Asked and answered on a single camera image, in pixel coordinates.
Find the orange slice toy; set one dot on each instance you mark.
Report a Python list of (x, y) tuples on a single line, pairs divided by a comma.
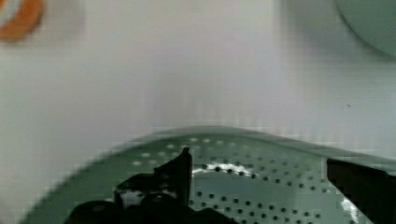
[(19, 17)]

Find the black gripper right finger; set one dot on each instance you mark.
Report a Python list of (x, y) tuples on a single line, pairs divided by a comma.
[(371, 190)]

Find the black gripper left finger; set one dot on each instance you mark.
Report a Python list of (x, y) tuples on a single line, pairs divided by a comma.
[(159, 197)]

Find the green oval strainer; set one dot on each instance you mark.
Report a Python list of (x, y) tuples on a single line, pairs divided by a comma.
[(251, 177)]

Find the green mug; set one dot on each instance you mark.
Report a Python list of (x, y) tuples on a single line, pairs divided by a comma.
[(374, 21)]

